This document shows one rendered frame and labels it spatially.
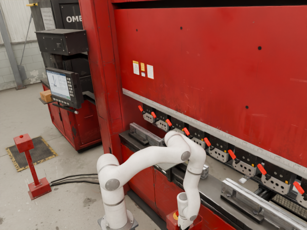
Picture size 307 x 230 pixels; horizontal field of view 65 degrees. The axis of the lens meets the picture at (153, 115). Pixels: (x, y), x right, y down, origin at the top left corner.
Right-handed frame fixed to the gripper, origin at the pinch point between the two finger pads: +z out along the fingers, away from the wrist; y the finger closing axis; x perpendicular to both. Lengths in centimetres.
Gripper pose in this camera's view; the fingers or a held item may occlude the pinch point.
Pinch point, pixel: (186, 229)
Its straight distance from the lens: 183.6
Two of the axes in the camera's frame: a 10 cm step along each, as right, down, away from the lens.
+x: 5.6, 3.3, -7.6
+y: -8.2, 3.5, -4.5
